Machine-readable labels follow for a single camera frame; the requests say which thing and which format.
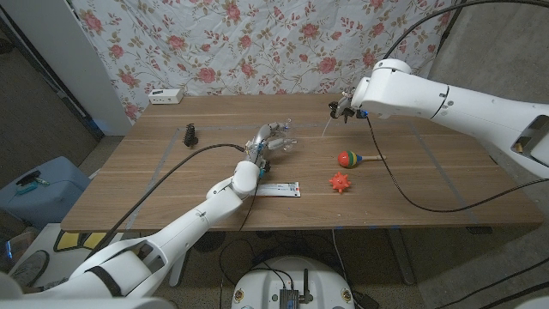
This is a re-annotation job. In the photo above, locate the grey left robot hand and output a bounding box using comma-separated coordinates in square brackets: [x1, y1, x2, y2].
[244, 121, 298, 178]

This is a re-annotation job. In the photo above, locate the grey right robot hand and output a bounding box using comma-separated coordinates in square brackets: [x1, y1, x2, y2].
[328, 92, 370, 125]

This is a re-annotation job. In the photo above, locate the black pump spray head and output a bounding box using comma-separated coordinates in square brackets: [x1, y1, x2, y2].
[321, 100, 344, 139]

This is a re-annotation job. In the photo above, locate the clear plastic dispenser bottle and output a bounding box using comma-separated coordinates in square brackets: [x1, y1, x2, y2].
[274, 118, 299, 153]

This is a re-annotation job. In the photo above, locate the colourful striped wooden maraca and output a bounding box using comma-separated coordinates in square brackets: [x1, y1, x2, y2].
[337, 150, 387, 169]

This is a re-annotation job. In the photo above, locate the orange spiky stress ball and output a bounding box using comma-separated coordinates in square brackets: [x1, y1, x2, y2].
[329, 171, 353, 194]

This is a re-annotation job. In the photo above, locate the white toothpaste tube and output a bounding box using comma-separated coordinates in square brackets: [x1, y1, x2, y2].
[256, 181, 302, 198]

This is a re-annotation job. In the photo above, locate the black ridged clip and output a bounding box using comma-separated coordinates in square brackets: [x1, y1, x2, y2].
[183, 123, 199, 148]

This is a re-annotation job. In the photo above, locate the floral backdrop cloth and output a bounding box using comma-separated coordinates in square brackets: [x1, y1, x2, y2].
[70, 0, 458, 124]

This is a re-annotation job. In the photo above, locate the white power strip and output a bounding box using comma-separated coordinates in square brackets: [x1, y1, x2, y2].
[148, 88, 184, 106]

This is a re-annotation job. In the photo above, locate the black round floor fan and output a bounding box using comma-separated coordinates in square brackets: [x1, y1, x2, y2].
[192, 231, 227, 253]

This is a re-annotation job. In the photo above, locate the black backdrop stand pole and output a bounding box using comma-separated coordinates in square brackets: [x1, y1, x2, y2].
[435, 0, 468, 42]

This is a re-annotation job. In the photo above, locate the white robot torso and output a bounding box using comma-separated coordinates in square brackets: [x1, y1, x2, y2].
[230, 256, 356, 309]

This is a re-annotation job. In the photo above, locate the black antenna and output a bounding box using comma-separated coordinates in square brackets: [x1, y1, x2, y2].
[299, 269, 313, 304]

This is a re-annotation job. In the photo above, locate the white table leg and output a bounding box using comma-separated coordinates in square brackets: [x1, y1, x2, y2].
[168, 251, 190, 288]

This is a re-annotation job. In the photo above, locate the grey table leg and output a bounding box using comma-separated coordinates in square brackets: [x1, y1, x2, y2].
[385, 227, 416, 287]

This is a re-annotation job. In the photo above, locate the black electronics module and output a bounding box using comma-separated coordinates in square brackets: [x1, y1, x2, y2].
[279, 288, 300, 309]

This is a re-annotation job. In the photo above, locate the black power adapter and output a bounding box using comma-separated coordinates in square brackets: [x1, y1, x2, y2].
[351, 290, 381, 309]

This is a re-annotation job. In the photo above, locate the blue plastic storage box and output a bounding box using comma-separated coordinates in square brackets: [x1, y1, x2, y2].
[0, 155, 93, 231]

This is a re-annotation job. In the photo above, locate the yellow and black floor panel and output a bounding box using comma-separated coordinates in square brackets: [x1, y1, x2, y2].
[53, 230, 108, 253]

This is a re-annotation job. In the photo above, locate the teal pen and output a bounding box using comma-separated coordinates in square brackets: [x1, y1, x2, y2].
[16, 179, 51, 197]

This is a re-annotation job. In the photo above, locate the grey slipper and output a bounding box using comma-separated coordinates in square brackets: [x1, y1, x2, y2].
[10, 250, 51, 288]

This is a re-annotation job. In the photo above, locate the thin black left hand cable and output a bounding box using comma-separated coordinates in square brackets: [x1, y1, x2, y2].
[218, 184, 259, 309]

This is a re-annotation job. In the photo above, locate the thin black hand cable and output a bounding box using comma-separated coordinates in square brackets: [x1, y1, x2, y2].
[364, 115, 549, 214]
[218, 184, 259, 309]

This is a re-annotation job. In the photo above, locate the thin black right hand cable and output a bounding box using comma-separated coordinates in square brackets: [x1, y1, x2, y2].
[364, 115, 549, 214]

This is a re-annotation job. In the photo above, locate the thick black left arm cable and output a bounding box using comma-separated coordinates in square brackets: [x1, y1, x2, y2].
[85, 143, 249, 261]

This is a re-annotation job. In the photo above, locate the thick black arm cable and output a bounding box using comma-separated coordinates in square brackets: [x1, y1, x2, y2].
[85, 143, 249, 261]
[383, 0, 549, 60]

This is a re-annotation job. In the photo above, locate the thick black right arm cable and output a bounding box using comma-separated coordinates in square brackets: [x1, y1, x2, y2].
[383, 0, 549, 60]

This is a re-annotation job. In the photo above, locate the grey floor cable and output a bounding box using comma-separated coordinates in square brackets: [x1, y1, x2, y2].
[331, 229, 358, 297]

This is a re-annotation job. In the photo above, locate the black floor cable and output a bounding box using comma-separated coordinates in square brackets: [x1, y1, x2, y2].
[432, 256, 549, 309]
[480, 281, 549, 309]

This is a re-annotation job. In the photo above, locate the black handled tool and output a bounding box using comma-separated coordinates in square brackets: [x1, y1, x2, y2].
[15, 169, 42, 187]

